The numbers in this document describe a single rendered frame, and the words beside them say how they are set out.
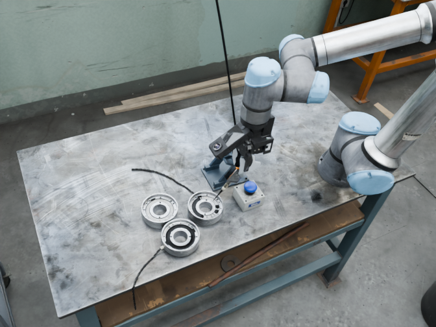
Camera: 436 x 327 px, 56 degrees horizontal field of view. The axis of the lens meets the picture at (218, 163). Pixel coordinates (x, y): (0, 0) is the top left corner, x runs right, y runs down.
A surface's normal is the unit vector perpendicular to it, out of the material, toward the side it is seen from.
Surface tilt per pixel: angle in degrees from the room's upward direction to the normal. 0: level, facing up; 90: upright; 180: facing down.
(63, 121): 0
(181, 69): 90
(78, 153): 0
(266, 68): 1
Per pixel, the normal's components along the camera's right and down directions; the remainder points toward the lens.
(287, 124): 0.08, -0.68
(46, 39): 0.45, 0.68
